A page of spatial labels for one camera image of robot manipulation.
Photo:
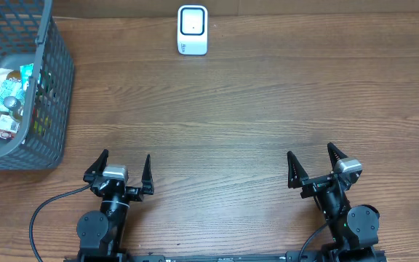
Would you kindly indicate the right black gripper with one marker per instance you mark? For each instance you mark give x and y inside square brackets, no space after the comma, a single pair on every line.
[298,175]

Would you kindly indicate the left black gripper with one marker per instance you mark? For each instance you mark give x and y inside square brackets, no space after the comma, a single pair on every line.
[137,193]

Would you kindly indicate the yellow dish soap bottle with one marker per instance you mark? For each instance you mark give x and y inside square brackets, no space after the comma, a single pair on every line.
[15,108]

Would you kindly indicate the teal white tissue pack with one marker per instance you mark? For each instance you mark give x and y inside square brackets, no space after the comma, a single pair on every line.
[11,88]

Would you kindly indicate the green lid jar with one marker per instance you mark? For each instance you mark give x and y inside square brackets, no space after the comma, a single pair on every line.
[26,72]

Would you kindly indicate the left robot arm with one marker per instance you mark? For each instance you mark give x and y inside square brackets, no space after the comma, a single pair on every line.
[101,231]

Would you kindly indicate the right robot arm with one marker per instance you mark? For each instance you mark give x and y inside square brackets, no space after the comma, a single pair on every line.
[354,230]

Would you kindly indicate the white barcode scanner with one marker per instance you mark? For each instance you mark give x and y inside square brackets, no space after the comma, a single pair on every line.
[192,30]

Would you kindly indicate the grey plastic mesh basket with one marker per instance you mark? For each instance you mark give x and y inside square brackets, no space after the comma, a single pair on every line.
[29,35]

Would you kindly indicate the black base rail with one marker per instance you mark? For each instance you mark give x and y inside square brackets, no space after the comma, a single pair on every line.
[289,256]

